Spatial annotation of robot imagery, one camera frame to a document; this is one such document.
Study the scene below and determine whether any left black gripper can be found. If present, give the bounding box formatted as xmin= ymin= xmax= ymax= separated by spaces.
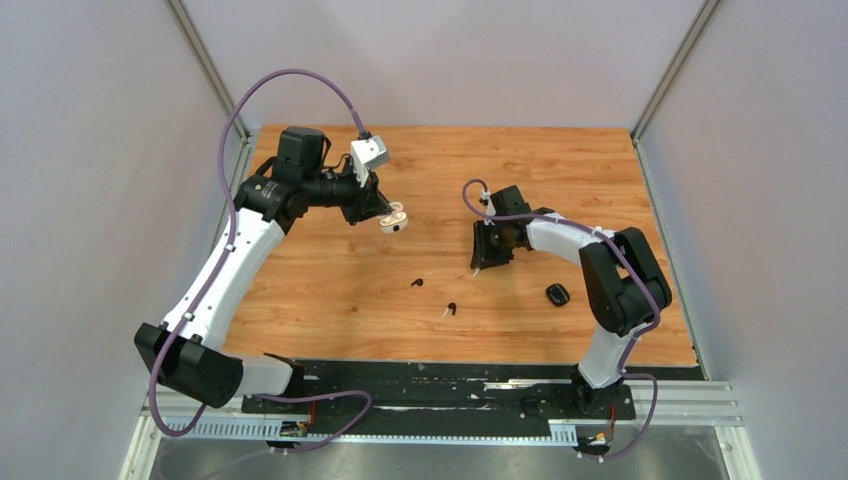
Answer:
xmin=303 ymin=158 xmax=392 ymax=226

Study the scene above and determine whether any white earbud charging case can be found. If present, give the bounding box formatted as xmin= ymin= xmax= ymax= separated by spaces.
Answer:
xmin=378 ymin=201 xmax=408 ymax=234

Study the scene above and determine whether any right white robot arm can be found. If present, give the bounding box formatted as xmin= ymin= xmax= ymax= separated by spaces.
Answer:
xmin=470 ymin=185 xmax=672 ymax=418

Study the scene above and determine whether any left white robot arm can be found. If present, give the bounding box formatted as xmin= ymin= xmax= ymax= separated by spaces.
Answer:
xmin=134 ymin=127 xmax=407 ymax=413

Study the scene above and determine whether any black earbud charging case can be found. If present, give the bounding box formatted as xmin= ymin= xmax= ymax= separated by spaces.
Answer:
xmin=545 ymin=283 xmax=571 ymax=307

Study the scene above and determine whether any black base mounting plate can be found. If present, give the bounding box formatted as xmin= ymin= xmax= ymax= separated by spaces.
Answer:
xmin=241 ymin=360 xmax=636 ymax=436

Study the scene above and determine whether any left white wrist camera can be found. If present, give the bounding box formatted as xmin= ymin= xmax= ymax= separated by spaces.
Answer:
xmin=350 ymin=135 xmax=390 ymax=188

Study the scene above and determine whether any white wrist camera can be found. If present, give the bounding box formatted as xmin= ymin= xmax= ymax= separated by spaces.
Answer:
xmin=479 ymin=189 xmax=496 ymax=226
xmin=350 ymin=135 xmax=390 ymax=188

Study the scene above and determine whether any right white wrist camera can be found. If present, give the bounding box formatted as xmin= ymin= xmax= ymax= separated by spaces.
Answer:
xmin=479 ymin=189 xmax=496 ymax=226

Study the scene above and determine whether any slotted cable duct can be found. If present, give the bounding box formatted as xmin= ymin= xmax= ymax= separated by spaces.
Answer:
xmin=185 ymin=417 xmax=578 ymax=447

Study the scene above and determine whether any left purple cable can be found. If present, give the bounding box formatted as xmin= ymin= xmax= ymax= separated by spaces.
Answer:
xmin=146 ymin=68 xmax=374 ymax=458

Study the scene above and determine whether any left aluminium frame post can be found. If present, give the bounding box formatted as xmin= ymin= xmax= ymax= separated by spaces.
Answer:
xmin=164 ymin=0 xmax=236 ymax=117

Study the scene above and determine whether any aluminium frame post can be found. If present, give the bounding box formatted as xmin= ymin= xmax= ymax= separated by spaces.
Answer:
xmin=630 ymin=0 xmax=724 ymax=144
xmin=164 ymin=0 xmax=236 ymax=117

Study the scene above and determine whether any right aluminium frame post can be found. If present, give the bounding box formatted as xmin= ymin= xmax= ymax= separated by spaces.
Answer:
xmin=630 ymin=0 xmax=724 ymax=144

